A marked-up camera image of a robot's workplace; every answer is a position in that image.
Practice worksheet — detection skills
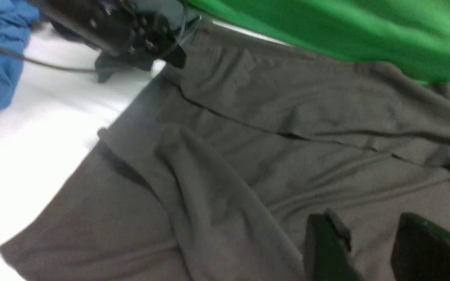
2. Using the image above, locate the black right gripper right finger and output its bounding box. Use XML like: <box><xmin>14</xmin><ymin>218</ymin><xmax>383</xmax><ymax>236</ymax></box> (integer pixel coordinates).
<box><xmin>391</xmin><ymin>212</ymin><xmax>450</xmax><ymax>281</ymax></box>

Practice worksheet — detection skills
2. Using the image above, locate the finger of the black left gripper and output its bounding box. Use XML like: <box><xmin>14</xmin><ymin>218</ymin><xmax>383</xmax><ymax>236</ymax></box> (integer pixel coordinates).
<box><xmin>95</xmin><ymin>53</ymin><xmax>153</xmax><ymax>83</ymax></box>

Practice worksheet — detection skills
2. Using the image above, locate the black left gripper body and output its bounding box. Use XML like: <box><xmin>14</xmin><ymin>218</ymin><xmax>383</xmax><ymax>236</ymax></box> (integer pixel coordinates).
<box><xmin>34</xmin><ymin>0</ymin><xmax>189</xmax><ymax>69</ymax></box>

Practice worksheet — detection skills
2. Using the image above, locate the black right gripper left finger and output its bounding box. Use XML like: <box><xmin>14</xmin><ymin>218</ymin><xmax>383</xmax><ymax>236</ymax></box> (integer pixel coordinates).
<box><xmin>303</xmin><ymin>209</ymin><xmax>364</xmax><ymax>281</ymax></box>

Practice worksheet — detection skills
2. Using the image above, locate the dark gray long-sleeve shirt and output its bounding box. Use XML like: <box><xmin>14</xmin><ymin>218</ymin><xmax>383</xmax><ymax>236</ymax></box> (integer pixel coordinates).
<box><xmin>0</xmin><ymin>22</ymin><xmax>450</xmax><ymax>281</ymax></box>

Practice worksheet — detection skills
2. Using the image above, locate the green backdrop cloth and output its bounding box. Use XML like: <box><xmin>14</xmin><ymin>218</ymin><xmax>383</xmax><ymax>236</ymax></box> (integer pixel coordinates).
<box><xmin>189</xmin><ymin>0</ymin><xmax>450</xmax><ymax>82</ymax></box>

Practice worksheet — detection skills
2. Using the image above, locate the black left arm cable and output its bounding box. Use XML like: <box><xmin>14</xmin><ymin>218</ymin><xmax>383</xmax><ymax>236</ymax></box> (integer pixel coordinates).
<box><xmin>0</xmin><ymin>37</ymin><xmax>100</xmax><ymax>75</ymax></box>

